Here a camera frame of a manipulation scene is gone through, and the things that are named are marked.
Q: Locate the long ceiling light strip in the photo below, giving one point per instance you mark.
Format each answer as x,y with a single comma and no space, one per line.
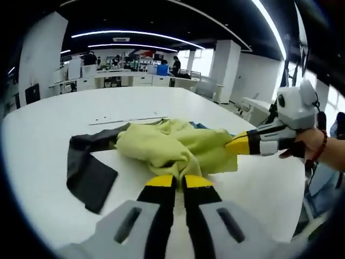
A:
134,33
132,46

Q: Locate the white counter row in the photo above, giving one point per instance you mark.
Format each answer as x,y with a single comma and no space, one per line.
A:
134,79

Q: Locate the ceiling air vent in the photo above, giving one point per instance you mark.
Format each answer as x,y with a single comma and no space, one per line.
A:
121,39

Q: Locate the white desk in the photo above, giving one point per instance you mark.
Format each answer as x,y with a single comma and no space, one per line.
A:
256,108

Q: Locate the white square pillar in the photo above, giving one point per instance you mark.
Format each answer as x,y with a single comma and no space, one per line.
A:
40,59
226,73

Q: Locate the person's right hand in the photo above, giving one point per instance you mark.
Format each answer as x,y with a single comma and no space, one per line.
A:
314,143

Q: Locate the blue storage bin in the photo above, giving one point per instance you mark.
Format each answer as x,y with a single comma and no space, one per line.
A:
163,70

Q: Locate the yellow garment with coloured sleeves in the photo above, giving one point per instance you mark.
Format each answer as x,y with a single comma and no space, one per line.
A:
151,145

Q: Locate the bright ceiling light strip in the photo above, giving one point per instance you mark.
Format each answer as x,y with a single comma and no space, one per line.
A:
269,24

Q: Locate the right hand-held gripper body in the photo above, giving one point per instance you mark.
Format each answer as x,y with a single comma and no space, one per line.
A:
296,108

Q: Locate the bright window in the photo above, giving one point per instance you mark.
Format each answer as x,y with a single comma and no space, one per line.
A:
199,63

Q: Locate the white boxy appliance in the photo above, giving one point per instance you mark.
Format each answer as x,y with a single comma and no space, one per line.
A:
74,68

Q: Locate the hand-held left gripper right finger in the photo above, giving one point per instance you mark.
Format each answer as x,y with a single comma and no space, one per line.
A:
202,215

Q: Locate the small black cabinet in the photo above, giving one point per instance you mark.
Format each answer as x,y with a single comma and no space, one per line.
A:
32,94

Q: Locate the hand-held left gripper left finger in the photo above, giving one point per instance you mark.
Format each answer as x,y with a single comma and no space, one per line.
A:
159,215

